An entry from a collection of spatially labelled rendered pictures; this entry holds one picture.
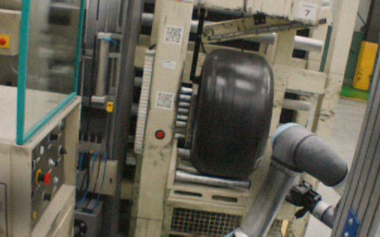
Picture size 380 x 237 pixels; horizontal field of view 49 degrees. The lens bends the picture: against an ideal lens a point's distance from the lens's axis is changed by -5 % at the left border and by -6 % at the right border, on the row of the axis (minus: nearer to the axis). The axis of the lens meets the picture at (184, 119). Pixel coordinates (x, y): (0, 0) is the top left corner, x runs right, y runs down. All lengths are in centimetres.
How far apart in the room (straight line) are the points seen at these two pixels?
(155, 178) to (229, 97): 56
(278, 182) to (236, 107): 46
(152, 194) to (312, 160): 100
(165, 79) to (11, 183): 92
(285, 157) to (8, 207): 82
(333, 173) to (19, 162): 88
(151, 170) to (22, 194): 92
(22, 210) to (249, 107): 96
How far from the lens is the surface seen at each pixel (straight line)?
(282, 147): 136
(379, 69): 105
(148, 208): 212
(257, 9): 213
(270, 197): 140
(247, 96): 175
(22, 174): 120
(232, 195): 197
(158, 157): 200
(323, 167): 129
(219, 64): 182
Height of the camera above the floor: 171
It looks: 17 degrees down
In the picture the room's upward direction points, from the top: 8 degrees clockwise
